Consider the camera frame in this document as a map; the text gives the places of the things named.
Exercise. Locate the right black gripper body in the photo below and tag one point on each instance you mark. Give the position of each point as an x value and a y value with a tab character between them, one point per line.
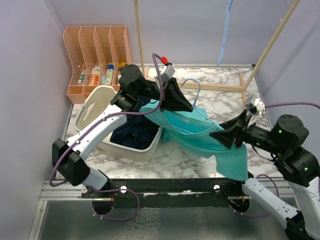
248	131

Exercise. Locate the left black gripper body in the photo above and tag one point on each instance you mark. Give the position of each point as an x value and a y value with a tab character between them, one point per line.
165	86

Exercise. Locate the blue hanger of teal shirt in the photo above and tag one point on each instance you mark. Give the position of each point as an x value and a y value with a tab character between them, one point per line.
195	105

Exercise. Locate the teal t shirt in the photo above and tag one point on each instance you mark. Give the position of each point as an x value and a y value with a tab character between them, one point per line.
191	130

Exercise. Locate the navy blue t shirt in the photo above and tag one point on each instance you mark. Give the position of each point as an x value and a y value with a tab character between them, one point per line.
137	133

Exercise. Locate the light blue wire hanger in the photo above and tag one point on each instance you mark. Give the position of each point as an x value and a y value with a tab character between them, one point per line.
224	37

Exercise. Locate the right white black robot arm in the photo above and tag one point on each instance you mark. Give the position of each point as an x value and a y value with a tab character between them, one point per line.
299	167

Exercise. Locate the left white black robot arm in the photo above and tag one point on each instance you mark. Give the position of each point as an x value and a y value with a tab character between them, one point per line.
68	157

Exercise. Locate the wooden clothes rack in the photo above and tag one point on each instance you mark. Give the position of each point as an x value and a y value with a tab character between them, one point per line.
191	31

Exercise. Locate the yellow black sponge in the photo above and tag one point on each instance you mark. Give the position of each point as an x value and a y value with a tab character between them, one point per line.
121	65

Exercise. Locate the green white box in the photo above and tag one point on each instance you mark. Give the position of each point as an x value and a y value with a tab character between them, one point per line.
109	73

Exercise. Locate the cream plastic laundry basket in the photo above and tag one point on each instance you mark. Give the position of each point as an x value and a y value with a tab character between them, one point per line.
96	102

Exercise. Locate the orange white packet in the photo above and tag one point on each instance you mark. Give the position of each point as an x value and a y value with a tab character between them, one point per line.
94	76

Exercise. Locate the orange plastic file organizer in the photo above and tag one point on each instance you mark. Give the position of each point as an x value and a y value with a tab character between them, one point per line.
88	46

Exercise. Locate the small bottle in organizer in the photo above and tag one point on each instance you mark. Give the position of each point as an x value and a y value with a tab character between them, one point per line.
81	78

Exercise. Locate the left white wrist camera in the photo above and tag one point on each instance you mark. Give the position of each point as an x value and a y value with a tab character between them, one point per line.
166	72

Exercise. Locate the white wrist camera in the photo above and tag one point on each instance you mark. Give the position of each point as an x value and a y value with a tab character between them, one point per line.
166	72
255	106

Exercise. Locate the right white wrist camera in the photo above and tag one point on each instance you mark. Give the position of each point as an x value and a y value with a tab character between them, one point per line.
255	106

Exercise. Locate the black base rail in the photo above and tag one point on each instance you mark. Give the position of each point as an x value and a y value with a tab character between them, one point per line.
169	192

